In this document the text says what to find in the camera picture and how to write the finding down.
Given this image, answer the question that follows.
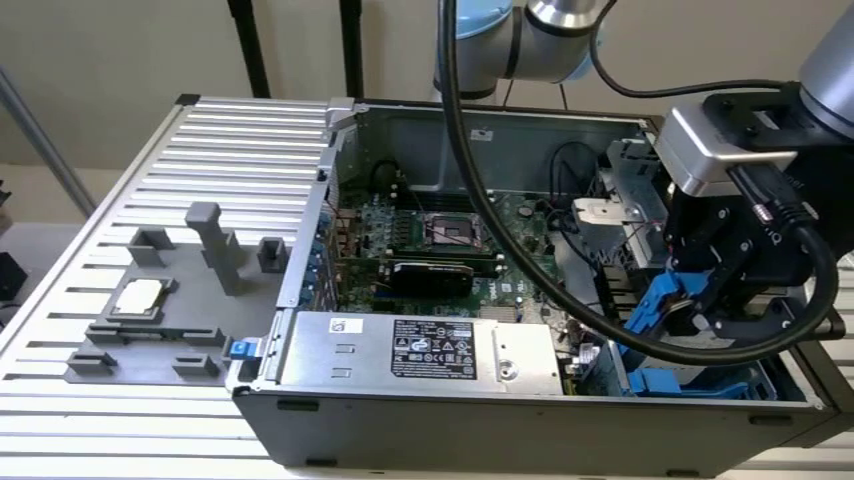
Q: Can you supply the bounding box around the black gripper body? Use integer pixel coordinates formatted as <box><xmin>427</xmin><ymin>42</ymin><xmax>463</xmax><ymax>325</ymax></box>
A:
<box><xmin>666</xmin><ymin>134</ymin><xmax>854</xmax><ymax>347</ymax></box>

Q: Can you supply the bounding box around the hard disk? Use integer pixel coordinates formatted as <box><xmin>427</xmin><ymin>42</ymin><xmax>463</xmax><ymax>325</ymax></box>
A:
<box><xmin>626</xmin><ymin>269</ymin><xmax>709</xmax><ymax>347</ymax></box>

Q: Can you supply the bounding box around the grey disk bay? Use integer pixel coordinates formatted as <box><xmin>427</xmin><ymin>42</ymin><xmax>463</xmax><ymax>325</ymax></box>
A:
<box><xmin>603</xmin><ymin>339</ymin><xmax>781</xmax><ymax>402</ymax></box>

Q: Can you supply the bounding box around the green motherboard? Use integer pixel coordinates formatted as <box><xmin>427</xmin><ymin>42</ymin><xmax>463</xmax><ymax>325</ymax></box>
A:
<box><xmin>330</xmin><ymin>189</ymin><xmax>570</xmax><ymax>322</ymax></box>

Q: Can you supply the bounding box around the small silver heat sink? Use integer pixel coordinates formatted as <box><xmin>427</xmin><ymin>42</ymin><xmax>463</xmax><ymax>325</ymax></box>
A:
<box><xmin>479</xmin><ymin>305</ymin><xmax>523</xmax><ymax>324</ymax></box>

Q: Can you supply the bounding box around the CPU socket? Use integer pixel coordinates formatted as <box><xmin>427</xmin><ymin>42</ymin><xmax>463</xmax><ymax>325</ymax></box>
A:
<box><xmin>417</xmin><ymin>212</ymin><xmax>497</xmax><ymax>251</ymax></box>

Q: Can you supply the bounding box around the black graphics card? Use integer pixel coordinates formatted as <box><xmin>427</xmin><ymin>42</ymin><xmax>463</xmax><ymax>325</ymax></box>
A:
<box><xmin>386</xmin><ymin>259</ymin><xmax>478</xmax><ymax>299</ymax></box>

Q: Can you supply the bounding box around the open dark grey PC case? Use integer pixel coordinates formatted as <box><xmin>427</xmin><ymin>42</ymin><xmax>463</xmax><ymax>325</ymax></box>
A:
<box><xmin>226</xmin><ymin>97</ymin><xmax>840</xmax><ymax>469</ymax></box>

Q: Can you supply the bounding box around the silver power supply unit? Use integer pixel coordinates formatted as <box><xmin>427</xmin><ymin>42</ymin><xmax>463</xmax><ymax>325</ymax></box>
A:
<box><xmin>279</xmin><ymin>310</ymin><xmax>566</xmax><ymax>398</ymax></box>

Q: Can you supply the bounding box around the black stand pole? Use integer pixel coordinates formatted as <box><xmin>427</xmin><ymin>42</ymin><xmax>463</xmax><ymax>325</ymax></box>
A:
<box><xmin>226</xmin><ymin>0</ymin><xmax>273</xmax><ymax>99</ymax></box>
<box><xmin>338</xmin><ymin>0</ymin><xmax>366</xmax><ymax>99</ymax></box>

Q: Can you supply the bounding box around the grey parts rack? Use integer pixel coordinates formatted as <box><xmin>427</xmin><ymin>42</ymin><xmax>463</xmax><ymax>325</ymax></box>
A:
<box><xmin>63</xmin><ymin>202</ymin><xmax>290</xmax><ymax>387</ymax></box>

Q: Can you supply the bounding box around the silver CPU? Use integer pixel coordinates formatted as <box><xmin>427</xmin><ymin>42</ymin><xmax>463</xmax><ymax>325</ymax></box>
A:
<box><xmin>110</xmin><ymin>279</ymin><xmax>168</xmax><ymax>318</ymax></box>

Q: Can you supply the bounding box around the black box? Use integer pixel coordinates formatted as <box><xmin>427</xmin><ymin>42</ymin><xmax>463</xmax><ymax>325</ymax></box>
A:
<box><xmin>0</xmin><ymin>252</ymin><xmax>30</xmax><ymax>302</ymax></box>

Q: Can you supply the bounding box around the metal drive cage bracket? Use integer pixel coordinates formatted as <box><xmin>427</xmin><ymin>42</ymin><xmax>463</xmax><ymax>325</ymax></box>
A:
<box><xmin>573</xmin><ymin>139</ymin><xmax>674</xmax><ymax>270</ymax></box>

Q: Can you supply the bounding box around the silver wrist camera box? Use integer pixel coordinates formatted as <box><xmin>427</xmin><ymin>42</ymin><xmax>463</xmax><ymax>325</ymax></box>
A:
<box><xmin>653</xmin><ymin>104</ymin><xmax>800</xmax><ymax>197</ymax></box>

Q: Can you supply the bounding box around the black wire loop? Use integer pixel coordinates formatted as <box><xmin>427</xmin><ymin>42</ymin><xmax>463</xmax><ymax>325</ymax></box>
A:
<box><xmin>547</xmin><ymin>141</ymin><xmax>606</xmax><ymax>236</ymax></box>

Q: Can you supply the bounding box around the thin black cable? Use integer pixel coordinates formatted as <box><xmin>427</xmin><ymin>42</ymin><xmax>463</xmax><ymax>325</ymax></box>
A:
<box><xmin>590</xmin><ymin>0</ymin><xmax>802</xmax><ymax>99</ymax></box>

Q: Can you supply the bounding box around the blue disk carrier handle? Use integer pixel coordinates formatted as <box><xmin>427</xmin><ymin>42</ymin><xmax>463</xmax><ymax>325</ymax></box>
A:
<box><xmin>630</xmin><ymin>368</ymin><xmax>684</xmax><ymax>397</ymax></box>

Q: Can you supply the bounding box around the thick black camera cable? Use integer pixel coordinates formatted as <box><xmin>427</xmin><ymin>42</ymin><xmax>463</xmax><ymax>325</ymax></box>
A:
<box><xmin>437</xmin><ymin>0</ymin><xmax>841</xmax><ymax>365</ymax></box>

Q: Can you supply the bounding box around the grey metal frame bar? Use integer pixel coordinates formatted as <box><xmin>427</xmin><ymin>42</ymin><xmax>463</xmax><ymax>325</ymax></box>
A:
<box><xmin>0</xmin><ymin>67</ymin><xmax>96</xmax><ymax>217</ymax></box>

